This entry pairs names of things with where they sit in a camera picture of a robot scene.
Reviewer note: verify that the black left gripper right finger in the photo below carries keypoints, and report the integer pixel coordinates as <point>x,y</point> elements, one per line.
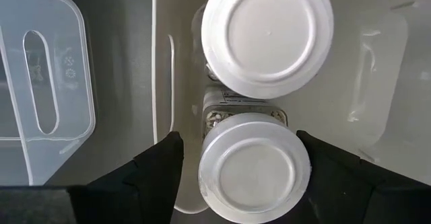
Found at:
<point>353,193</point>

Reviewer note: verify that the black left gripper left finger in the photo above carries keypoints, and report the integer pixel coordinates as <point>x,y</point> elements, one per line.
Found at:
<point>144,190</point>

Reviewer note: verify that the white-lid bagel seasoning jar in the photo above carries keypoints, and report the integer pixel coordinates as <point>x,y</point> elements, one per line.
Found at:
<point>252,170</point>

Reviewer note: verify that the white cylinders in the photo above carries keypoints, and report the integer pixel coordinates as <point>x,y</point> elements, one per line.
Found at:
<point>269,35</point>

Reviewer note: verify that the lower clear plastic bin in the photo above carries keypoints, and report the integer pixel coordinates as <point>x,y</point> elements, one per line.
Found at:
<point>323,116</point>

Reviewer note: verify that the large clear plastic bin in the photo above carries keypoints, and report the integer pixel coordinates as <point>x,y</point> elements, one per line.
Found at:
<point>74,82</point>

